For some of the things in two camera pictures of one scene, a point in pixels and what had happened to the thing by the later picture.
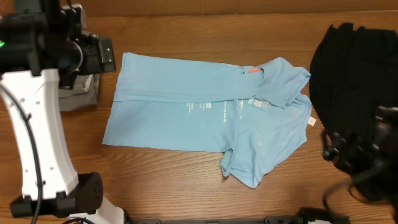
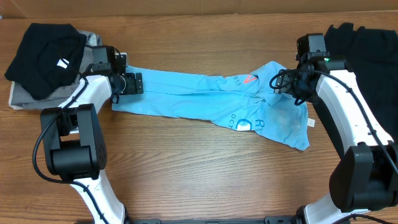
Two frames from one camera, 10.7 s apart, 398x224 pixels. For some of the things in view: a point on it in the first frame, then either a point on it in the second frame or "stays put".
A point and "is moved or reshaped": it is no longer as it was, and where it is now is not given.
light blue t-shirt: (254, 114) is moved or reshaped
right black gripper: (351, 148) to (283, 81)
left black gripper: (91, 49) to (134, 84)
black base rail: (268, 219) stays put
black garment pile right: (354, 73) stays put
